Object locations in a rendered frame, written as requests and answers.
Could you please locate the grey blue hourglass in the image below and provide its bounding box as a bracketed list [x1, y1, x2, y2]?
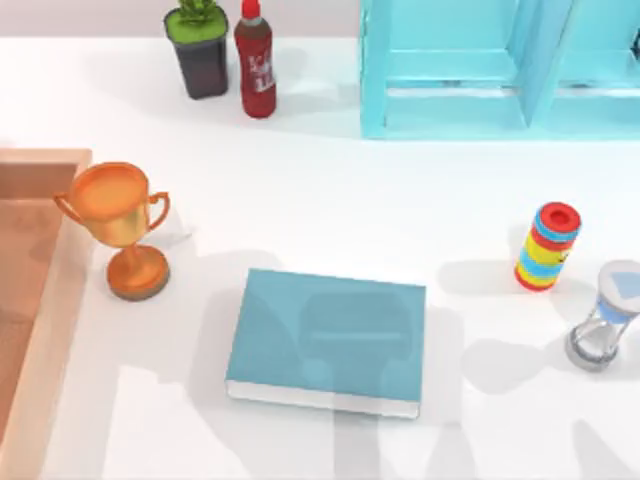
[565, 259, 640, 373]

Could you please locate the dark pot with green plant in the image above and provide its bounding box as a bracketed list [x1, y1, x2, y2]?
[163, 0, 231, 101]

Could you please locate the blue book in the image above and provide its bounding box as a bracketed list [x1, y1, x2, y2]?
[224, 267, 428, 420]

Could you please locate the orange gold trophy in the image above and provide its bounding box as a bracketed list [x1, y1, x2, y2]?
[53, 160, 172, 303]

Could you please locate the red bottle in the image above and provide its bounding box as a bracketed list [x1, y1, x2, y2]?
[233, 0, 278, 120]

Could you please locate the light blue rack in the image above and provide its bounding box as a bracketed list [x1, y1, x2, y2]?
[359, 0, 640, 142]

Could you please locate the stack of coloured rings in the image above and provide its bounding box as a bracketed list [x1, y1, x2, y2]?
[514, 201, 582, 292]

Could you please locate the salmon shallow box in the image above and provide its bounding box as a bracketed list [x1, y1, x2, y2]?
[0, 148, 94, 456]

